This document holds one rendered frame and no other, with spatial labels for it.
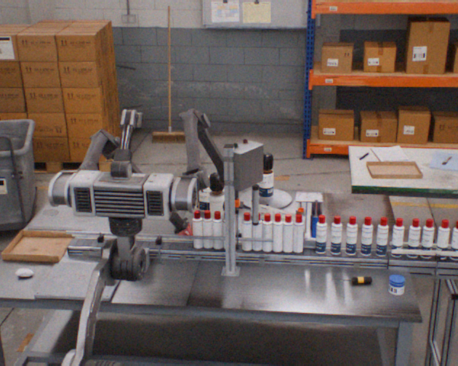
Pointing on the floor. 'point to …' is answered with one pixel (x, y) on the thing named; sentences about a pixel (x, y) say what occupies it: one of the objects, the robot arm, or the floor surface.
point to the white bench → (373, 185)
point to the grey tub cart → (9, 175)
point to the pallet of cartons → (54, 86)
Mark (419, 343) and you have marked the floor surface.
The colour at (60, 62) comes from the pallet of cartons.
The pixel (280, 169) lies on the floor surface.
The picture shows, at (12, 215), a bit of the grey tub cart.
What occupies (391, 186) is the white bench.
